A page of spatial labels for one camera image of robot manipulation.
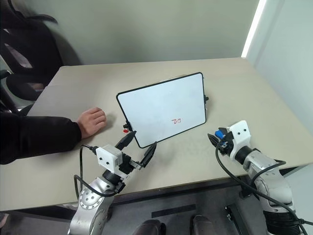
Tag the dark rounded shape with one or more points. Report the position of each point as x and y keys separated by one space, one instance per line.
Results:
x=204 y=225
x=149 y=227

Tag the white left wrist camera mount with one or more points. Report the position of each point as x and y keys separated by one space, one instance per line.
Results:
x=107 y=156

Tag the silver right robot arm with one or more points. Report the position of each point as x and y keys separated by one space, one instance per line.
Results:
x=271 y=181

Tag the black metal bracket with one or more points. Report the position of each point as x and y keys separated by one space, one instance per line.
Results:
x=233 y=215

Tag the black table clamp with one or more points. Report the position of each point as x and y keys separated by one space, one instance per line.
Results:
x=244 y=190

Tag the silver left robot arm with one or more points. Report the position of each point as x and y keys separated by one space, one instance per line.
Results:
x=90 y=205

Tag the person's black sleeved forearm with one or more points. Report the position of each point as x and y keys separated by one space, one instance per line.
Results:
x=36 y=137

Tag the whiteboard with black frame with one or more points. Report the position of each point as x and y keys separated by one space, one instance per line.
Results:
x=161 y=110

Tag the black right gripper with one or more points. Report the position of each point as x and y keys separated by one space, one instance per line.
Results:
x=226 y=144

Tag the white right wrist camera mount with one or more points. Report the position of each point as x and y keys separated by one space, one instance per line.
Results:
x=240 y=134

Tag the person's bare hand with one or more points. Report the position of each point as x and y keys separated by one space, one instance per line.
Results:
x=91 y=121

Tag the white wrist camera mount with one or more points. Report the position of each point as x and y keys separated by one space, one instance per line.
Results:
x=240 y=134
x=107 y=156

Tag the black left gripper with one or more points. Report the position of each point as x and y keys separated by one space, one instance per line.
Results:
x=125 y=164

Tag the black office chair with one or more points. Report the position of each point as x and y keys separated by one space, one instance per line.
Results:
x=31 y=49

